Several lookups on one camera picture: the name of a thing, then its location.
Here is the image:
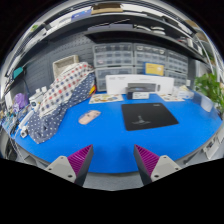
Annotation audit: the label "navy polka dot cloth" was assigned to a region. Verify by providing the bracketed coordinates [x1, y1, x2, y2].
[26, 73, 97, 145]

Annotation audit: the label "small black mouse box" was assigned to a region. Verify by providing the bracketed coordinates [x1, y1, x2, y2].
[126, 82, 158, 101]

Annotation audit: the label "grey pegboard panel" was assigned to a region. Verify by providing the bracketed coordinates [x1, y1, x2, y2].
[23, 33, 98, 98]

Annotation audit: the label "dark wall shelf unit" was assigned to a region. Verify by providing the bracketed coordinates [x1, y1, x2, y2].
[6, 1, 218, 68]

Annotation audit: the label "purple bag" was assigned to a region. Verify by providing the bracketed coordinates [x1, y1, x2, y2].
[13, 92, 29, 110]

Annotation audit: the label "red blue checkered cloth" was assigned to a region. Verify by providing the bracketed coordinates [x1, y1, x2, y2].
[38, 61, 95, 118]

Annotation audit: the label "teal tool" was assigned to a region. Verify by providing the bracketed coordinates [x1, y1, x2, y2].
[12, 66, 25, 80]

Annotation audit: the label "black mouse pad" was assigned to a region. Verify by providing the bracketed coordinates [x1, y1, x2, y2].
[120, 102, 180, 132]

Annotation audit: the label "green potted plant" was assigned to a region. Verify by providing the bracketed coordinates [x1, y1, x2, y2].
[194, 72, 224, 116]

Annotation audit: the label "long white keyboard box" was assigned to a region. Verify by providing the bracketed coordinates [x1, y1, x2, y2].
[105, 73, 175, 96]

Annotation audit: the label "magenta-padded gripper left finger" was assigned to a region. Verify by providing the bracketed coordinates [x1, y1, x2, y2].
[44, 143, 95, 187]

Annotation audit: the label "white plastic bottles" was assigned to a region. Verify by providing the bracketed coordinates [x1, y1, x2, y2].
[29, 86, 48, 111]

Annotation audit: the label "colourful sticker sheet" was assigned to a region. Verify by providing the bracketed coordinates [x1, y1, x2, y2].
[88, 93, 124, 105]
[159, 93, 185, 103]

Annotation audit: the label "yellow card box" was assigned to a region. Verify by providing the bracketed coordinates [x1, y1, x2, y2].
[144, 62, 165, 77]

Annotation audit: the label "yellow red tool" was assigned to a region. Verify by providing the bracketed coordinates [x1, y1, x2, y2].
[89, 84, 98, 96]

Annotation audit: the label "grey drawer cabinet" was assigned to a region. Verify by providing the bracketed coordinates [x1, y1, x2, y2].
[133, 65, 146, 76]
[166, 49, 190, 74]
[133, 43, 168, 67]
[164, 69, 188, 88]
[92, 43, 135, 68]
[94, 65, 135, 93]

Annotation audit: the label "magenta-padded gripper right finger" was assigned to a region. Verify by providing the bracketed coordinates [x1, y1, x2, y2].
[133, 143, 183, 186]

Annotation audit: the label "cream woven basket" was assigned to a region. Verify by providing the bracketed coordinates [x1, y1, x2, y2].
[52, 54, 80, 81]

